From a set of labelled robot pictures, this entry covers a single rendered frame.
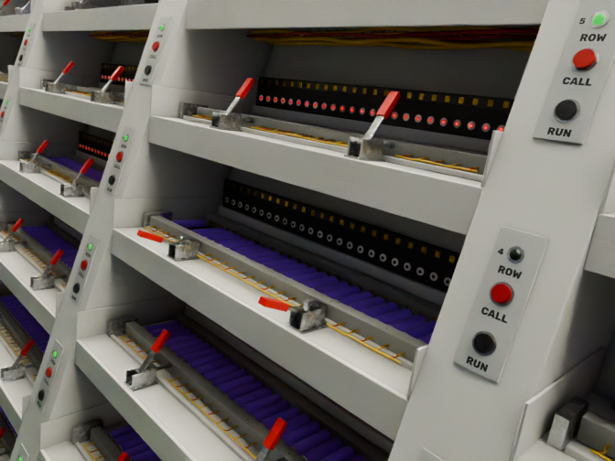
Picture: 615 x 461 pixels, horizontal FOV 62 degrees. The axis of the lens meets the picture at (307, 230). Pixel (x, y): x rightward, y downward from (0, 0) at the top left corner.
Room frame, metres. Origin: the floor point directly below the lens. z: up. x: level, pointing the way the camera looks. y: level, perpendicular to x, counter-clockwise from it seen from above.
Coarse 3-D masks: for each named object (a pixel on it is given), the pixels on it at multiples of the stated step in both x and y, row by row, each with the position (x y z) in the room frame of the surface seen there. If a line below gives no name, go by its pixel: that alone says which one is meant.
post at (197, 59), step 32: (160, 0) 0.92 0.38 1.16; (192, 32) 0.88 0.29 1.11; (224, 32) 0.92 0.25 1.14; (160, 64) 0.87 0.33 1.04; (192, 64) 0.89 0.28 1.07; (224, 64) 0.94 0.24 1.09; (256, 64) 0.99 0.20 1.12; (128, 96) 0.92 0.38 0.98; (128, 160) 0.87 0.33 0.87; (160, 160) 0.89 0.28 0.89; (192, 160) 0.94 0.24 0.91; (128, 192) 0.87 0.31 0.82; (160, 192) 0.91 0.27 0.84; (192, 192) 0.96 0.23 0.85; (96, 224) 0.90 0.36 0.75; (96, 256) 0.87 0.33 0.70; (96, 288) 0.87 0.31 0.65; (128, 288) 0.91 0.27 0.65; (160, 288) 0.96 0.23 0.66; (64, 320) 0.90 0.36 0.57; (64, 352) 0.88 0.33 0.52; (64, 384) 0.86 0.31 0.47; (32, 416) 0.90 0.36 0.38; (32, 448) 0.88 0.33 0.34
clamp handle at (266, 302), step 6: (264, 300) 0.52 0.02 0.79; (270, 300) 0.52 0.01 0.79; (276, 300) 0.54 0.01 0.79; (264, 306) 0.52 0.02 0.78; (270, 306) 0.52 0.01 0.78; (276, 306) 0.53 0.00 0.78; (282, 306) 0.53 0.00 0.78; (288, 306) 0.54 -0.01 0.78; (294, 306) 0.56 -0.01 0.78; (306, 306) 0.57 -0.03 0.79; (300, 312) 0.56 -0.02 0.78
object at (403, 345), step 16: (160, 224) 0.86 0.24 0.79; (176, 224) 0.85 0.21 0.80; (176, 240) 0.80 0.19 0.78; (208, 240) 0.78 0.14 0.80; (224, 256) 0.73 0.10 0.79; (240, 256) 0.72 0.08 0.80; (240, 272) 0.69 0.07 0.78; (256, 272) 0.68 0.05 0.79; (272, 272) 0.68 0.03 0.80; (272, 288) 0.66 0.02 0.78; (288, 288) 0.64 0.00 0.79; (304, 288) 0.63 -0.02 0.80; (288, 304) 0.61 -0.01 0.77; (336, 304) 0.59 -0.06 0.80; (336, 320) 0.58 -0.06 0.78; (352, 320) 0.57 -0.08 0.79; (368, 320) 0.56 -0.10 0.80; (368, 336) 0.55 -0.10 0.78; (384, 336) 0.54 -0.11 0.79; (400, 336) 0.53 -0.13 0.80; (400, 352) 0.52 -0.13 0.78
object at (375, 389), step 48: (144, 240) 0.82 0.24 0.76; (288, 240) 0.83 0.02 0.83; (192, 288) 0.69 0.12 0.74; (240, 288) 0.67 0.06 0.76; (432, 288) 0.65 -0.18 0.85; (240, 336) 0.62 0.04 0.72; (288, 336) 0.56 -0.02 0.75; (336, 336) 0.56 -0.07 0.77; (336, 384) 0.51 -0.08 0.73; (384, 384) 0.47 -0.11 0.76; (384, 432) 0.47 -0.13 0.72
